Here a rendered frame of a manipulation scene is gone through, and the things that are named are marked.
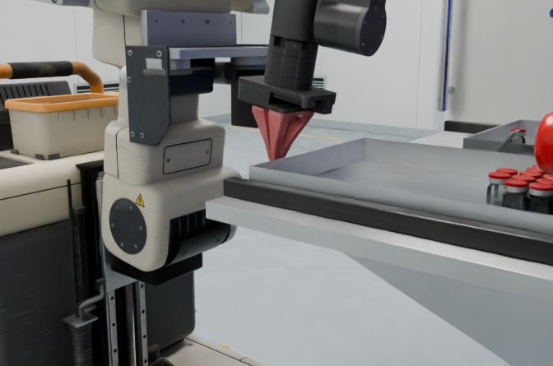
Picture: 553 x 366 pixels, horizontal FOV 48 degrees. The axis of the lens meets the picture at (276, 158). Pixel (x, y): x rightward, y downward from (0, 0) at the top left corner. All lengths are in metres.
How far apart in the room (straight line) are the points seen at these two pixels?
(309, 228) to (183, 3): 0.62
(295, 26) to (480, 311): 0.35
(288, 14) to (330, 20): 0.05
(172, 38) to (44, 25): 5.14
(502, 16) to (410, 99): 5.19
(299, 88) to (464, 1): 0.94
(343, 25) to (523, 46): 0.92
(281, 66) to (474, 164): 0.30
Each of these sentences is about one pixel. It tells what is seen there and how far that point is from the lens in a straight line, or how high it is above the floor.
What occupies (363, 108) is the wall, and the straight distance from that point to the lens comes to 6.99.
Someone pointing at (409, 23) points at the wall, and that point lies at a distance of 6.71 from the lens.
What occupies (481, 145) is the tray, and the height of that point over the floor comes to 0.91.
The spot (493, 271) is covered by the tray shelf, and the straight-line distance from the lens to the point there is 0.53.
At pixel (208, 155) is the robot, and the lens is 1.19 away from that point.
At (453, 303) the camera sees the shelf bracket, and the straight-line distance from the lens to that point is 0.65.
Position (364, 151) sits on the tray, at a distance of 0.91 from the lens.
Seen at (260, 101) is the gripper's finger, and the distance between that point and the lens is 0.71.
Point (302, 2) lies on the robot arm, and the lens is 0.69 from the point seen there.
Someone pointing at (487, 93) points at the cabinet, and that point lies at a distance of 1.57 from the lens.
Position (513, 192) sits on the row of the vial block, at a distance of 0.60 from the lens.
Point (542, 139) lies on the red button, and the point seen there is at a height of 1.00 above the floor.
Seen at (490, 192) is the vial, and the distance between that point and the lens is 0.63.
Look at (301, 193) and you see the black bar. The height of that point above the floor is 0.90.
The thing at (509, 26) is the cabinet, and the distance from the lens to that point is 1.55.
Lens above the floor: 1.06
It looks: 11 degrees down
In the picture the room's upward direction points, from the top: straight up
